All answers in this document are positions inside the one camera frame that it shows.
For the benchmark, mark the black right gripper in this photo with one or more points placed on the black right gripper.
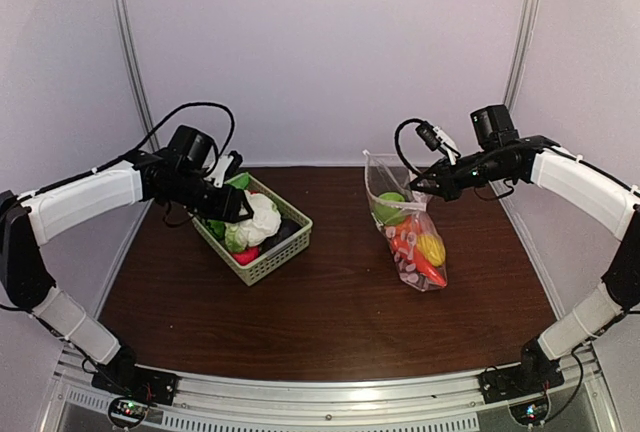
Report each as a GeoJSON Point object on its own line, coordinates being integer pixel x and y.
{"type": "Point", "coordinates": [447, 187]}

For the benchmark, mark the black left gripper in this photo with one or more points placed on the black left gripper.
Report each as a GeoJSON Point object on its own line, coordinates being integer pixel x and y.
{"type": "Point", "coordinates": [226, 207]}

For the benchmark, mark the white toy cauliflower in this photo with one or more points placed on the white toy cauliflower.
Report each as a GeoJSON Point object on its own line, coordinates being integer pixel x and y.
{"type": "Point", "coordinates": [264, 224]}

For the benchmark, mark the green toy lime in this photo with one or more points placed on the green toy lime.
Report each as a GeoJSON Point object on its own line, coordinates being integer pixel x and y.
{"type": "Point", "coordinates": [388, 208]}

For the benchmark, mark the clear zip top bag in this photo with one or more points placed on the clear zip top bag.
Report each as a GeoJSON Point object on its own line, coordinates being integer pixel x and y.
{"type": "Point", "coordinates": [384, 173]}

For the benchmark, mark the red orange toy carrot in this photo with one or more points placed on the red orange toy carrot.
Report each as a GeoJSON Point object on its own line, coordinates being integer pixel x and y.
{"type": "Point", "coordinates": [414, 268]}

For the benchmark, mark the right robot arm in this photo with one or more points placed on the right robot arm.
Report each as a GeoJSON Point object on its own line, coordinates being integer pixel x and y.
{"type": "Point", "coordinates": [578, 224]}

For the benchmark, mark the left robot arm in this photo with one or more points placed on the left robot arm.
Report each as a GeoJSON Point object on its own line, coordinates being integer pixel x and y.
{"type": "Point", "coordinates": [49, 236]}

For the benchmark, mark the striped green toy watermelon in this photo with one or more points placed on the striped green toy watermelon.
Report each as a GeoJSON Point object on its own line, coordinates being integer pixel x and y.
{"type": "Point", "coordinates": [216, 228]}

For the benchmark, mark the dark purple toy eggplant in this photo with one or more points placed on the dark purple toy eggplant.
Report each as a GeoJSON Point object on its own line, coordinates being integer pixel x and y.
{"type": "Point", "coordinates": [288, 227]}

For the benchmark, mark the red toy apple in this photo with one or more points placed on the red toy apple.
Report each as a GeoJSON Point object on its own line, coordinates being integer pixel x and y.
{"type": "Point", "coordinates": [246, 256]}

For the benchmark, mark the green perforated plastic basket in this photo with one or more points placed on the green perforated plastic basket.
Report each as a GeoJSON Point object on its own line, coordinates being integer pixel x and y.
{"type": "Point", "coordinates": [269, 260]}

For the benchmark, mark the left round circuit board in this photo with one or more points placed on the left round circuit board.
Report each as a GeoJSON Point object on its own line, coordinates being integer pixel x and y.
{"type": "Point", "coordinates": [125, 412]}

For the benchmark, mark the round circuit board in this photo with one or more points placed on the round circuit board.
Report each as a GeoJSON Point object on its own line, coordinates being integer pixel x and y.
{"type": "Point", "coordinates": [530, 413]}
{"type": "Point", "coordinates": [125, 412]}

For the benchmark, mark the right round circuit board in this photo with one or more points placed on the right round circuit board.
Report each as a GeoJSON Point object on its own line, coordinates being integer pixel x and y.
{"type": "Point", "coordinates": [530, 413]}

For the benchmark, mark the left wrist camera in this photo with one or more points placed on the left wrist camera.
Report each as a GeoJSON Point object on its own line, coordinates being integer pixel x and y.
{"type": "Point", "coordinates": [225, 168]}

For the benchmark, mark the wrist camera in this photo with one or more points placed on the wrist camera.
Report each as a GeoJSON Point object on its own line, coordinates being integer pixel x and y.
{"type": "Point", "coordinates": [436, 139]}
{"type": "Point", "coordinates": [225, 168]}

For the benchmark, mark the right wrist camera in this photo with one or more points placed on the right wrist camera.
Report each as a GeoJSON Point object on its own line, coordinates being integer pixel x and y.
{"type": "Point", "coordinates": [436, 139]}

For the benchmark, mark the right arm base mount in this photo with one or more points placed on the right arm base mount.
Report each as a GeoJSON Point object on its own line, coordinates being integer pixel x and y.
{"type": "Point", "coordinates": [515, 384]}

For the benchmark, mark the front aluminium rail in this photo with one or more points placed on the front aluminium rail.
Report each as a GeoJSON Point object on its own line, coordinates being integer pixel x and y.
{"type": "Point", "coordinates": [446, 402]}

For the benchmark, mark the right aluminium frame post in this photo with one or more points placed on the right aluminium frame post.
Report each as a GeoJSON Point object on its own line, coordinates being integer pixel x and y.
{"type": "Point", "coordinates": [527, 22]}

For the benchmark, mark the aluminium frame post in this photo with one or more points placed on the aluminium frame post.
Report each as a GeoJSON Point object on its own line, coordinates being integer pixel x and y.
{"type": "Point", "coordinates": [527, 22]}
{"type": "Point", "coordinates": [134, 73]}

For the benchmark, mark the left aluminium frame post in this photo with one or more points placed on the left aluminium frame post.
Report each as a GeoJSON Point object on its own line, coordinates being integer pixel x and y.
{"type": "Point", "coordinates": [134, 73]}

